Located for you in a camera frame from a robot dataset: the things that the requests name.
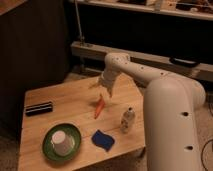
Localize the black rectangular case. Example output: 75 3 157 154
25 102 53 116

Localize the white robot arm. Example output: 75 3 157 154
97 52 206 171

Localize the black handle loop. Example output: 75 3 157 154
169 58 200 68

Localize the grey metal beam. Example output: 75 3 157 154
71 41 213 82

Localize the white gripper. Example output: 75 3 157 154
89 68 119 98

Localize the metal pole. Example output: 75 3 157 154
74 0 85 46

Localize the small white bottle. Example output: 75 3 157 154
120 107 135 133

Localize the blue sponge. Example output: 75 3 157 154
91 130 115 152

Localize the white upside-down cup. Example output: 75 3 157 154
51 130 73 156

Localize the green plate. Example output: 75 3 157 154
42 123 81 162

